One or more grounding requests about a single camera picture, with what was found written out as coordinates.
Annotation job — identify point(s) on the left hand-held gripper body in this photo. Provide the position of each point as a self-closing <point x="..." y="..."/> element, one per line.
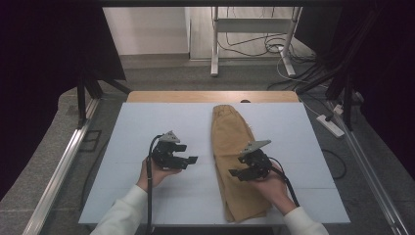
<point x="164" y="153"/>

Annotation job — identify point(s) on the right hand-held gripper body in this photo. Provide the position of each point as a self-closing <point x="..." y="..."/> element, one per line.
<point x="259" y="163"/>

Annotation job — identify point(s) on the tan pants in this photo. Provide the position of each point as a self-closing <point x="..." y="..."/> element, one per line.
<point x="228" y="137"/>

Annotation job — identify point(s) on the person's left hand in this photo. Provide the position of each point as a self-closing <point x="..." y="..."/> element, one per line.
<point x="155" y="176"/>

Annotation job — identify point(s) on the person's right hand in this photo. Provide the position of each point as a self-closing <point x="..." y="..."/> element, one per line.
<point x="274" y="192"/>

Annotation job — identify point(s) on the white table cover board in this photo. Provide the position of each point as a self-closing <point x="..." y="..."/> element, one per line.
<point x="163" y="120"/>

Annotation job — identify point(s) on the wooden table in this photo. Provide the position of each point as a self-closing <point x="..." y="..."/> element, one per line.
<point x="195" y="97"/>

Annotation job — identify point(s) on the black table grommet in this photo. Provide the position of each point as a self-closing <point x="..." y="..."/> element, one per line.
<point x="245" y="101"/>

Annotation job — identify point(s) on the white power strip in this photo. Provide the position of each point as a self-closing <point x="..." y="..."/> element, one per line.
<point x="330" y="125"/>

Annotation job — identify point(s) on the black metal stand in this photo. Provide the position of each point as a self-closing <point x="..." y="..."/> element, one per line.
<point x="81" y="101"/>
<point x="348" y="104"/>

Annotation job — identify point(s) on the dark curtain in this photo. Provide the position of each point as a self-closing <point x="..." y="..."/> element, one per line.
<point x="39" y="81"/>
<point x="385" y="81"/>

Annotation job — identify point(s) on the aluminium rail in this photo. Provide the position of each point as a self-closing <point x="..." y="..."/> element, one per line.
<point x="375" y="176"/>
<point x="58" y="176"/>

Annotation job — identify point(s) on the white metal frame stand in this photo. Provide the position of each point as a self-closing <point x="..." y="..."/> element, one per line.
<point x="251" y="25"/>

